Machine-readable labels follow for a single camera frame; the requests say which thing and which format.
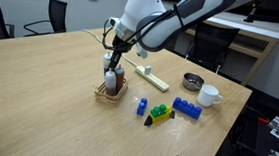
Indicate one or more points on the black pointed toy block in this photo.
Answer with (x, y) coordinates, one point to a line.
(148, 121)

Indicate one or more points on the small blue toy block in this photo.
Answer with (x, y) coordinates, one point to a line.
(142, 107)

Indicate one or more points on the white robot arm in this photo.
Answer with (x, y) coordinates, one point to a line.
(171, 13)

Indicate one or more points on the cream power strip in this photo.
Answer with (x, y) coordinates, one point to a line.
(154, 79)

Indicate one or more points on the small wooden crate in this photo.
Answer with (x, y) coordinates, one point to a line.
(109, 97)

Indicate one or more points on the white plug adapter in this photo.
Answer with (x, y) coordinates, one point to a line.
(147, 69)

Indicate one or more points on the white mug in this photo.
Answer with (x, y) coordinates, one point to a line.
(207, 96)

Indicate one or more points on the green yellow toy car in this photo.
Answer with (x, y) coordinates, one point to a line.
(163, 118)

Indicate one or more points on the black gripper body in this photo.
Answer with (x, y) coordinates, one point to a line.
(122, 45)

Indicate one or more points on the steel bowl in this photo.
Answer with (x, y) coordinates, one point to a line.
(192, 81)

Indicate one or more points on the green toy block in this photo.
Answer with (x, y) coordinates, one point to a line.
(159, 111)

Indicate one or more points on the wooden side desk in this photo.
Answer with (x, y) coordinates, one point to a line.
(249, 41)

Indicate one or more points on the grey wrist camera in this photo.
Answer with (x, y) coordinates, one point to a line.
(142, 51)

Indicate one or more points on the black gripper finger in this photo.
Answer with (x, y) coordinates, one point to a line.
(115, 61)

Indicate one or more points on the long blue toy block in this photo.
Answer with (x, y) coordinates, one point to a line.
(187, 108)

